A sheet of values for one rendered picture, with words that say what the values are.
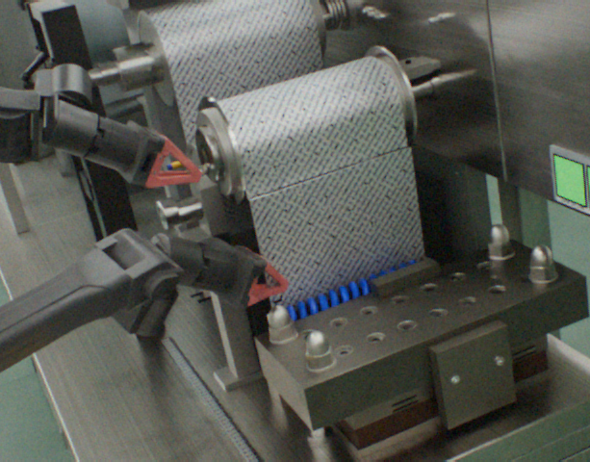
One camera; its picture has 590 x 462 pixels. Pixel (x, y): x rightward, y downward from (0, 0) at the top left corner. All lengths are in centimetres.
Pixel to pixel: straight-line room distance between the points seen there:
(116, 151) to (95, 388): 45
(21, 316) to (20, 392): 253
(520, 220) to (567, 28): 58
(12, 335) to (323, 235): 46
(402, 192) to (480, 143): 12
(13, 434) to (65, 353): 169
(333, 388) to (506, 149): 38
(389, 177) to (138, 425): 49
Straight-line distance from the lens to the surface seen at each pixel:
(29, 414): 344
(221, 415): 139
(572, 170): 119
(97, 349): 166
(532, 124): 124
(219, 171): 127
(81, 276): 110
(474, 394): 125
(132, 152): 124
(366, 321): 126
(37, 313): 106
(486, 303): 127
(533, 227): 167
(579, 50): 113
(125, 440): 140
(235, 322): 140
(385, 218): 135
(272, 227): 128
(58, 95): 126
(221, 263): 122
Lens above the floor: 163
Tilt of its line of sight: 23 degrees down
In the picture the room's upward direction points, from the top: 12 degrees counter-clockwise
